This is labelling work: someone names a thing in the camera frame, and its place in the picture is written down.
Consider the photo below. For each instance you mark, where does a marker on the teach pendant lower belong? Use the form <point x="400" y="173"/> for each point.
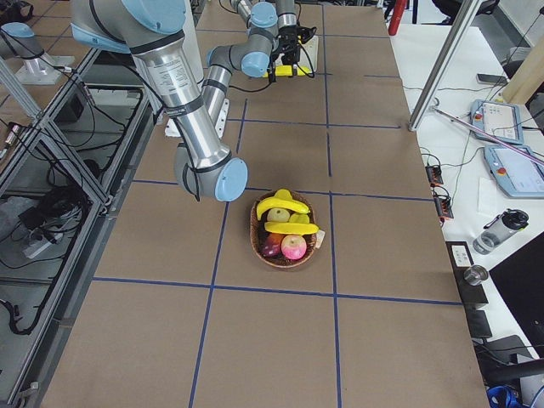
<point x="516" y="175"/>

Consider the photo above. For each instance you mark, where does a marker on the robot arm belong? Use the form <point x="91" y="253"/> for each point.
<point x="153" y="33"/>
<point x="279" y="17"/>

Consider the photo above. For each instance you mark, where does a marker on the teach pendant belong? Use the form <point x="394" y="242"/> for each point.
<point x="516" y="175"/>
<point x="498" y="119"/>

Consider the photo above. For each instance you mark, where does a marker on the pink yellow apple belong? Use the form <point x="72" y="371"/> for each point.
<point x="293" y="247"/>

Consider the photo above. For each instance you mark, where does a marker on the dark red apple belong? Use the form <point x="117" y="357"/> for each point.
<point x="272" y="245"/>

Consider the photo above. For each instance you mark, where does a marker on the teach pendant upper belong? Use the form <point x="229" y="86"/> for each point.
<point x="498" y="119"/>

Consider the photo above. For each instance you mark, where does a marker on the red fire extinguisher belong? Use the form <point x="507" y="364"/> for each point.
<point x="398" y="11"/>

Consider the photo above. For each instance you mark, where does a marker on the white rectangular tray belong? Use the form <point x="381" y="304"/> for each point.
<point x="308" y="62"/>

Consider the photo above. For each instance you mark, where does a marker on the black smartphone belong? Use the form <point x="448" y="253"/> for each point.
<point x="491" y="79"/>

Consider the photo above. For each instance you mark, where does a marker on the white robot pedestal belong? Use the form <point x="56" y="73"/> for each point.
<point x="200" y="64"/>

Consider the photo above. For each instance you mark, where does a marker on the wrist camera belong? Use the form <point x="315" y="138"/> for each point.
<point x="306" y="33"/>

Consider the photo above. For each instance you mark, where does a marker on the brown wicker basket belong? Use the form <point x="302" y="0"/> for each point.
<point x="258" y="235"/>

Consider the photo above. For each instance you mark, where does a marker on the aluminium frame post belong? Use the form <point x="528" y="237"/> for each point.
<point x="464" y="19"/>

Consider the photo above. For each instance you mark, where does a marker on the clear water bottle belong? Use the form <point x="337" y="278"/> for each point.
<point x="500" y="229"/>

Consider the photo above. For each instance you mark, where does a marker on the paper price tag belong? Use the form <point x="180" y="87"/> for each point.
<point x="320" y="236"/>

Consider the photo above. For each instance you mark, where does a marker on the yellow banana long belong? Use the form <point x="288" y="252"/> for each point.
<point x="286" y="228"/>

